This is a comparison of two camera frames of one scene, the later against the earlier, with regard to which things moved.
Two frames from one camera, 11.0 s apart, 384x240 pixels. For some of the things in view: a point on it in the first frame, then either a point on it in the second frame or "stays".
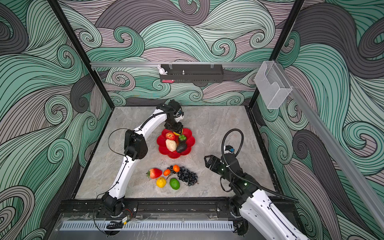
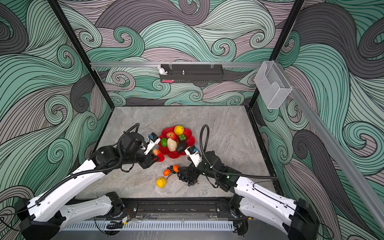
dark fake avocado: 182,146 stays
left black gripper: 177,129 to 150,161
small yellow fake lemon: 161,182 stays
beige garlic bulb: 171,144 stays
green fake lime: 174,183 to 164,142
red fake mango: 154,173 to 157,153
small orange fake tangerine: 167,172 stays
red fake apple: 170,135 stays
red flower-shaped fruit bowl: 161,143 stays
